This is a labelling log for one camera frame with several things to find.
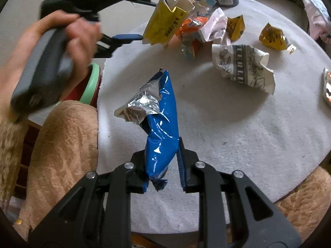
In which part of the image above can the blue foil snack bag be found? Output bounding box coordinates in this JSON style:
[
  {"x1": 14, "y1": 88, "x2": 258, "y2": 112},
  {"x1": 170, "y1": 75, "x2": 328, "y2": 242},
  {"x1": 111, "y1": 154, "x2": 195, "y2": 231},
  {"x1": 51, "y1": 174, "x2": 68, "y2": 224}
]
[{"x1": 114, "y1": 69, "x2": 180, "y2": 191}]

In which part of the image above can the yellow paper box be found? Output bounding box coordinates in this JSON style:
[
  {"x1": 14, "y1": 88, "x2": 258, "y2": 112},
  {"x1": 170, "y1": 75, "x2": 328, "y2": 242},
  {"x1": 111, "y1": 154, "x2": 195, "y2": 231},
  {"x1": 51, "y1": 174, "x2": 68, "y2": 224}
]
[{"x1": 143, "y1": 0, "x2": 195, "y2": 46}]

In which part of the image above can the green red trash bin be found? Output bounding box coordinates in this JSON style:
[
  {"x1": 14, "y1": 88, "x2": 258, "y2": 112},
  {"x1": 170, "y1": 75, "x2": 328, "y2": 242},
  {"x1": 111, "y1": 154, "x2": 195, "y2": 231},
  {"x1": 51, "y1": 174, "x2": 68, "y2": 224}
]
[{"x1": 61, "y1": 62, "x2": 102, "y2": 107}]

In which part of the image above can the person's left hand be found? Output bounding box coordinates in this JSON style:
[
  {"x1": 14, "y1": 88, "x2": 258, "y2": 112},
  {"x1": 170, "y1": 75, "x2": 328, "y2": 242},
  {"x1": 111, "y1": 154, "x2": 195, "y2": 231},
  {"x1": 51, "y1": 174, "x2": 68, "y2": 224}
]
[{"x1": 6, "y1": 10, "x2": 102, "y2": 97}]

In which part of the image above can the beige fleece sleeve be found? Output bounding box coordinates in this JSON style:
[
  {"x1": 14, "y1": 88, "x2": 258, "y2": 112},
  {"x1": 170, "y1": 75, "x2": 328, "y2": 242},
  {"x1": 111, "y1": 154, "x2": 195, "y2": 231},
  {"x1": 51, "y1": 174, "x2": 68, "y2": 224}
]
[{"x1": 0, "y1": 105, "x2": 28, "y2": 213}]

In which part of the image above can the beige fleece trouser leg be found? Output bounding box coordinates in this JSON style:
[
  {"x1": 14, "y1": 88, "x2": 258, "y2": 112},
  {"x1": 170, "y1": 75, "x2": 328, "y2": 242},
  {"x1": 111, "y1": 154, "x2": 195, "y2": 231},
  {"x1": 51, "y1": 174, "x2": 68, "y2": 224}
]
[{"x1": 14, "y1": 101, "x2": 98, "y2": 240}]

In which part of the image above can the white table cloth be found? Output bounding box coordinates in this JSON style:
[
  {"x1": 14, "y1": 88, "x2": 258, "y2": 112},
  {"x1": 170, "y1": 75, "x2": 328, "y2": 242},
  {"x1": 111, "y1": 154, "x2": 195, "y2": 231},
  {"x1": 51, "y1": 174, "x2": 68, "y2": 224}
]
[{"x1": 96, "y1": 0, "x2": 331, "y2": 234}]

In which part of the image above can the brown patterned paper bag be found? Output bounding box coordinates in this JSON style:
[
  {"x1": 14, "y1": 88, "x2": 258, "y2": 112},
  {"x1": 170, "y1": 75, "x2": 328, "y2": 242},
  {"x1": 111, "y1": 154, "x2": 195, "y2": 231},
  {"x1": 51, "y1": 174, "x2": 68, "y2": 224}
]
[{"x1": 211, "y1": 44, "x2": 276, "y2": 95}]

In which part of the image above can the pale pink paper wrapper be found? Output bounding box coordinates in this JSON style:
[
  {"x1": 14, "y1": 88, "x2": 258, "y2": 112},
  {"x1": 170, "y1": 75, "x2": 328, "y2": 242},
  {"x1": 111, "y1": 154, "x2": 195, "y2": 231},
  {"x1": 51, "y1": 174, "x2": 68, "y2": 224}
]
[{"x1": 198, "y1": 8, "x2": 228, "y2": 43}]

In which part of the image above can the orange snack wrapper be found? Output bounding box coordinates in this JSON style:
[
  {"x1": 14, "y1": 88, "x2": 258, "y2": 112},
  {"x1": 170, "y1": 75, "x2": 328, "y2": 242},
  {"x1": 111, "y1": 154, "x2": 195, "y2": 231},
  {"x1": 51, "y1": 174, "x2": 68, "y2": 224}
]
[{"x1": 175, "y1": 16, "x2": 209, "y2": 40}]

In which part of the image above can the yellow wrapper near centre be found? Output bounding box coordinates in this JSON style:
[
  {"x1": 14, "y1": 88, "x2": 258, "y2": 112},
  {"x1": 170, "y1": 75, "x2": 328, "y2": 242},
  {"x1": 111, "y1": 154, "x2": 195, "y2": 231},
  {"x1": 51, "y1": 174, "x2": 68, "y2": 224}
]
[{"x1": 227, "y1": 15, "x2": 245, "y2": 42}]

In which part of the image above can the yellow small snack packet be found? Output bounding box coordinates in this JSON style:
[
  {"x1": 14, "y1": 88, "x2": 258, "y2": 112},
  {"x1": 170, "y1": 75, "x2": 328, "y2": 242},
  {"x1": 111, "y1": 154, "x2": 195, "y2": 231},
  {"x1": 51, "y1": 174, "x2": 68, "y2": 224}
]
[{"x1": 259, "y1": 23, "x2": 297, "y2": 54}]

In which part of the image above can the smartphone with lit screen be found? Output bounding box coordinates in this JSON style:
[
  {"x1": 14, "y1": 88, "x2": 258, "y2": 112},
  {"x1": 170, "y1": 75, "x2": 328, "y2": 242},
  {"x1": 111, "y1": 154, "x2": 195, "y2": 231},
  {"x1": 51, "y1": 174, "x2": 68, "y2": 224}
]
[{"x1": 323, "y1": 67, "x2": 331, "y2": 105}]

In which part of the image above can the light blue crumpled wrapper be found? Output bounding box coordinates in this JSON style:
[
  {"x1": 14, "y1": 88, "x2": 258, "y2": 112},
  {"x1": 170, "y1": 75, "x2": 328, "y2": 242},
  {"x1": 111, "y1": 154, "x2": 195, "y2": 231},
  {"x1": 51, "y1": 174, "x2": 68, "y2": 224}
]
[{"x1": 193, "y1": 0, "x2": 217, "y2": 16}]

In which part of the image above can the bed with plaid sheet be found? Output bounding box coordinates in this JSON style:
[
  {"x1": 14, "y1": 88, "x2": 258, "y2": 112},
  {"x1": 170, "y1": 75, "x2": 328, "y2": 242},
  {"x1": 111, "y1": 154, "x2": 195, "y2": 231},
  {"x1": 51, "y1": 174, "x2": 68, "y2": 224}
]
[{"x1": 302, "y1": 0, "x2": 330, "y2": 44}]

